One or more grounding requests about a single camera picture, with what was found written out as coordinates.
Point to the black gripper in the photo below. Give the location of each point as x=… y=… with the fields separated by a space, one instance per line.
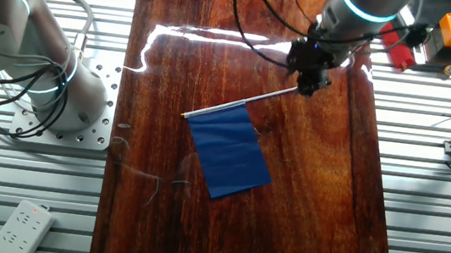
x=321 y=54

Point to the blue flag with white stick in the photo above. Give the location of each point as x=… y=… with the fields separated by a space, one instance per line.
x=227 y=152

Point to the wood pattern table mat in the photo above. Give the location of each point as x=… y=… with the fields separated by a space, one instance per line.
x=180 y=223

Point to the white power strip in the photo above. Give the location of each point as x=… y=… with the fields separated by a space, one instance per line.
x=22 y=229

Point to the wrist camera on silver bracket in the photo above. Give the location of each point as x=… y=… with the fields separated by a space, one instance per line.
x=416 y=37

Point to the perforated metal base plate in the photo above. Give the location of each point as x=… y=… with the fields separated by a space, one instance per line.
x=96 y=137

